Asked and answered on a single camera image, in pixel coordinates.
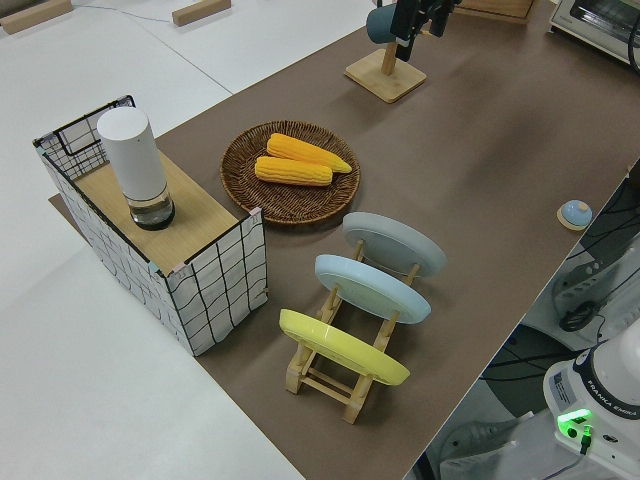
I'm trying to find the dark blue mug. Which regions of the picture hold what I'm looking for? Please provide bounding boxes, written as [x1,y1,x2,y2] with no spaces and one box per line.
[365,4,401,46]

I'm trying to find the light blue plate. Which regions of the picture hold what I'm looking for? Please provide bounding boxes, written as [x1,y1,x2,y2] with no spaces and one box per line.
[314,254,432,325]

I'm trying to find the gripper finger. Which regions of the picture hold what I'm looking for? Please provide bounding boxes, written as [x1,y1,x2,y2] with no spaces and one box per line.
[392,0,419,62]
[428,0,454,38]

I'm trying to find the yellow plate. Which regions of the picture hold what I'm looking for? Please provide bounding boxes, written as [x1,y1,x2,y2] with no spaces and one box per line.
[278,308,412,387]

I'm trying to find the blue desk bell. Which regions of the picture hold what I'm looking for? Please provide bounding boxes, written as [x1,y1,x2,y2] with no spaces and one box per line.
[556,199,594,231]

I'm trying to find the brown wicker basket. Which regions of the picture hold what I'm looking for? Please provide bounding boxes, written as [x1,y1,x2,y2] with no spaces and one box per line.
[220,119,362,229]

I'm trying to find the white toaster oven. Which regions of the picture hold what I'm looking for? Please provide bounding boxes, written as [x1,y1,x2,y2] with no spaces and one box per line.
[548,0,640,66]

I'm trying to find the black wire shelf wooden boards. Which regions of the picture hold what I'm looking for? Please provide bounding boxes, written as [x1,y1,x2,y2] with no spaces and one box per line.
[33,93,269,357]

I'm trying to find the wooden block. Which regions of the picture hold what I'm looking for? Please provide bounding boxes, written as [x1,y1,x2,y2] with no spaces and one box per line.
[171,0,233,27]
[0,0,72,35]

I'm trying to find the wooden plate rack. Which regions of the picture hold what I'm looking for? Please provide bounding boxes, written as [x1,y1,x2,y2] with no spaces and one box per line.
[284,238,424,425]

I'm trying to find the grey plate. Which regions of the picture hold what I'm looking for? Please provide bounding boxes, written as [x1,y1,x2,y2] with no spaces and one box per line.
[342,211,447,279]

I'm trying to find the wooden mug rack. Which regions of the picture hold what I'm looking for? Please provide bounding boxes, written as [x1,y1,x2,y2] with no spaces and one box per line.
[344,42,428,105]

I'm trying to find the yellow corn cob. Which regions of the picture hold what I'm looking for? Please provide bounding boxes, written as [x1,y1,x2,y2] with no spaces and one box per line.
[254,156,334,188]
[266,132,354,175]

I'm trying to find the white cylinder bottle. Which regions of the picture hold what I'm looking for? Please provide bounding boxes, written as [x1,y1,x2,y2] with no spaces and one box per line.
[96,108,177,231]

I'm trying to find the brown table mat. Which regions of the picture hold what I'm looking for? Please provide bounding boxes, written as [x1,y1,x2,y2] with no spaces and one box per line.
[48,0,640,480]

